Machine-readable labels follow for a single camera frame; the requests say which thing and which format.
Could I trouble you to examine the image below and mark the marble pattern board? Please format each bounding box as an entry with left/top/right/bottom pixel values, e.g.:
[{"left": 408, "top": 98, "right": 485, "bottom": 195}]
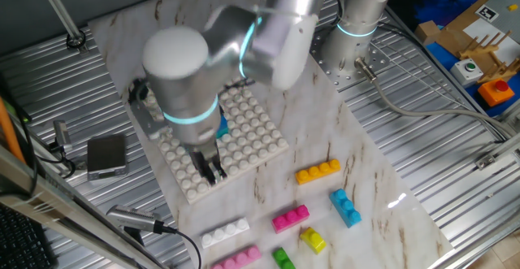
[{"left": 87, "top": 0, "right": 454, "bottom": 269}]

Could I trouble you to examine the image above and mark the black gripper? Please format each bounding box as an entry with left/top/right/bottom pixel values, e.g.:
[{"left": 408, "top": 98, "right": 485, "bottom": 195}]
[{"left": 186, "top": 140, "right": 228, "bottom": 187}]

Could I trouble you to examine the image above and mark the light blue three-stud block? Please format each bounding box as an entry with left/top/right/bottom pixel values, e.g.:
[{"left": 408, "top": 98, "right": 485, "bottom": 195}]
[{"left": 328, "top": 188, "right": 362, "bottom": 229}]

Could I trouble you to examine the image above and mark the aluminium frame beam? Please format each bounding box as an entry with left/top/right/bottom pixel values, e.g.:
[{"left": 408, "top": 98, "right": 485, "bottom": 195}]
[{"left": 0, "top": 145, "right": 163, "bottom": 269}]

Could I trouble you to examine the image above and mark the white paper sheet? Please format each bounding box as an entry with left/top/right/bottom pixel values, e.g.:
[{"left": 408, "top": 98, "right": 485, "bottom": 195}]
[{"left": 462, "top": 16, "right": 520, "bottom": 65}]

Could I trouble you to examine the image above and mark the black camera cable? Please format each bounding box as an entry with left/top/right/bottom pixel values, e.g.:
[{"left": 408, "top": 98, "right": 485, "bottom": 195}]
[{"left": 162, "top": 224, "right": 203, "bottom": 269}]

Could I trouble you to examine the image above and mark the yellow two-stud block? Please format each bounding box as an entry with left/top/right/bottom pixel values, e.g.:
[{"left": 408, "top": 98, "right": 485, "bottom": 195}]
[{"left": 299, "top": 227, "right": 327, "bottom": 255}]

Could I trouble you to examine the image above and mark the small aluminium corner bracket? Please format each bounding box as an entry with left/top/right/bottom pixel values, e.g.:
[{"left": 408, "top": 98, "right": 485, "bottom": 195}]
[{"left": 474, "top": 153, "right": 500, "bottom": 171}]

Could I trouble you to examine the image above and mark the small cardboard box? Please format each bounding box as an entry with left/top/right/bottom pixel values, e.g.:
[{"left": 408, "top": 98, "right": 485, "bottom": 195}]
[{"left": 414, "top": 20, "right": 442, "bottom": 46}]

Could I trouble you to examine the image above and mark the silver camera on stand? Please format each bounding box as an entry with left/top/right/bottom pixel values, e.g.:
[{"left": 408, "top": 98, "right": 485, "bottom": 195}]
[{"left": 106, "top": 204, "right": 166, "bottom": 245}]

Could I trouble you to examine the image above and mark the brown cardboard sheet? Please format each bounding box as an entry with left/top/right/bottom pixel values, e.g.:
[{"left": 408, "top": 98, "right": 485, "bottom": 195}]
[{"left": 422, "top": 0, "right": 492, "bottom": 59}]

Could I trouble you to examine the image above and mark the perforated robot base plate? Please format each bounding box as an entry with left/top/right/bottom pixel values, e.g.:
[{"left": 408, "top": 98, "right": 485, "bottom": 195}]
[{"left": 308, "top": 24, "right": 391, "bottom": 91}]

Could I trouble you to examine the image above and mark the wooden peg rack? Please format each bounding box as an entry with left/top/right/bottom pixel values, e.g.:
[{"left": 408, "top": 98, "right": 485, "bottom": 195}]
[{"left": 457, "top": 30, "right": 520, "bottom": 84}]

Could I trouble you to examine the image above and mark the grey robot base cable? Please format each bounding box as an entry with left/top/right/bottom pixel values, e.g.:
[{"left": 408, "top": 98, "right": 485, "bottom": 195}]
[{"left": 353, "top": 56, "right": 515, "bottom": 140}]

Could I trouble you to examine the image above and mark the white box green button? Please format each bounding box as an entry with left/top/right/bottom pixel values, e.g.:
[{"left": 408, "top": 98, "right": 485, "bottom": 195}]
[{"left": 449, "top": 58, "right": 484, "bottom": 87}]

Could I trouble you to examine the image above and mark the small silver camera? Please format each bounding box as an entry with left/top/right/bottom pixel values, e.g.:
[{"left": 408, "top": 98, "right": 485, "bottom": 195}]
[{"left": 52, "top": 120, "right": 73, "bottom": 153}]

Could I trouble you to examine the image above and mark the orange box red button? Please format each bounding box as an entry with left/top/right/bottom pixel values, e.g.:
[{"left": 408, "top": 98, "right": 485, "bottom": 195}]
[{"left": 477, "top": 79, "right": 516, "bottom": 108}]

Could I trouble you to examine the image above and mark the pink four-stud block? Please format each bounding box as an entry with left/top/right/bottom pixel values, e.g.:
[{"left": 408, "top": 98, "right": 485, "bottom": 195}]
[{"left": 210, "top": 244, "right": 263, "bottom": 269}]

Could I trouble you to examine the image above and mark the white four-stud block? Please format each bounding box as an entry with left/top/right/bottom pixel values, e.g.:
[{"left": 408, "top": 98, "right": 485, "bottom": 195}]
[{"left": 200, "top": 217, "right": 251, "bottom": 249}]

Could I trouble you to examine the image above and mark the silver digital scale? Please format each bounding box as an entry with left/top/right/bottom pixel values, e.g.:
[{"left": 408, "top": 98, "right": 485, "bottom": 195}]
[{"left": 86, "top": 133, "right": 129, "bottom": 182}]

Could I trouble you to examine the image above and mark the white studded baseplate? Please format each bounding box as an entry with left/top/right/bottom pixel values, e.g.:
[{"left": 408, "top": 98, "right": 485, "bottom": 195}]
[{"left": 129, "top": 80, "right": 290, "bottom": 205}]

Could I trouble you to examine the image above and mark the blue four-stud block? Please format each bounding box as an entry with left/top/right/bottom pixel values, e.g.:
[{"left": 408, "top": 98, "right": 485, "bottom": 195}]
[{"left": 214, "top": 113, "right": 231, "bottom": 134}]

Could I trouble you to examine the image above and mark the grey studded board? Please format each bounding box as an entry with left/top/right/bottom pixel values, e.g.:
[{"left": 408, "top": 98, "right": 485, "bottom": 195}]
[{"left": 485, "top": 0, "right": 520, "bottom": 45}]

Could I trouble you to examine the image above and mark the orange pole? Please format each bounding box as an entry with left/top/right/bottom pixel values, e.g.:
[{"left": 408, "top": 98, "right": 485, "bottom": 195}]
[{"left": 0, "top": 96, "right": 26, "bottom": 164}]

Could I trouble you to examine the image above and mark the black ring on pole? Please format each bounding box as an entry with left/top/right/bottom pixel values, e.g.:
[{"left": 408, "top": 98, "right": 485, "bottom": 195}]
[{"left": 66, "top": 28, "right": 87, "bottom": 50}]

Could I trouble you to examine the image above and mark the orange four-stud block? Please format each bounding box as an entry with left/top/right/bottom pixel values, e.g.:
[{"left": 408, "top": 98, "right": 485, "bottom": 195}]
[{"left": 294, "top": 158, "right": 342, "bottom": 186}]

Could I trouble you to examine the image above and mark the black white marker tag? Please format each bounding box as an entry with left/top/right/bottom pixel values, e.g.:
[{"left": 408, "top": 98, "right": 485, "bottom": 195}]
[{"left": 474, "top": 3, "right": 500, "bottom": 23}]

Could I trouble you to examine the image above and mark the magenta three-stud block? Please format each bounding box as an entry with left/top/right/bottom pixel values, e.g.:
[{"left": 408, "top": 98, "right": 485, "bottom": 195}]
[{"left": 271, "top": 204, "right": 310, "bottom": 235}]

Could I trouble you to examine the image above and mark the green two-stud block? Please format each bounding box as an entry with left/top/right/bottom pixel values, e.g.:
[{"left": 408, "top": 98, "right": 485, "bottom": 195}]
[{"left": 271, "top": 247, "right": 297, "bottom": 269}]

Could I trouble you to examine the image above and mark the black keyboard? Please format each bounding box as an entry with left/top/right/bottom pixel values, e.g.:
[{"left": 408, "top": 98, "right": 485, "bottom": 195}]
[{"left": 0, "top": 203, "right": 58, "bottom": 269}]

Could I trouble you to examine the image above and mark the aluminium tripod pole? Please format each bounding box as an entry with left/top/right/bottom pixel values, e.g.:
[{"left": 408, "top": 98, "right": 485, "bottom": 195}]
[{"left": 34, "top": 0, "right": 89, "bottom": 54}]

